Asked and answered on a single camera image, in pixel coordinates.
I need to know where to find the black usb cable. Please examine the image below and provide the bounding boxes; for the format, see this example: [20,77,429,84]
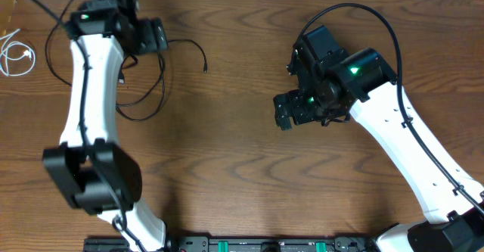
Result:
[44,0,209,123]

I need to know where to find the white usb cable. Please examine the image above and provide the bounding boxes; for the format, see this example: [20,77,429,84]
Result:
[0,27,37,77]

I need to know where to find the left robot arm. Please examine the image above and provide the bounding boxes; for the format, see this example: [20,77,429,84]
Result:
[42,0,168,251]

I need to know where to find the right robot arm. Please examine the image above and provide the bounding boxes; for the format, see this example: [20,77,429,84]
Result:
[274,26,483,251]

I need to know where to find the right camera black cable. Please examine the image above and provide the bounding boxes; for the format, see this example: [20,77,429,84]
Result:
[290,2,484,211]

